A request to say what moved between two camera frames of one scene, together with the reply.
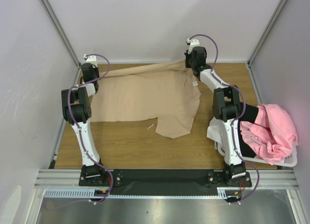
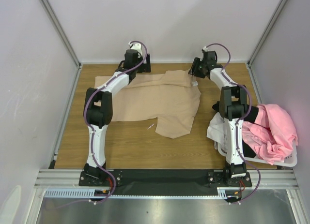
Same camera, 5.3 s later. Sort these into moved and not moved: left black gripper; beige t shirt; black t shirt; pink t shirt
Moved: left black gripper
Not moved: pink t shirt; beige t shirt; black t shirt
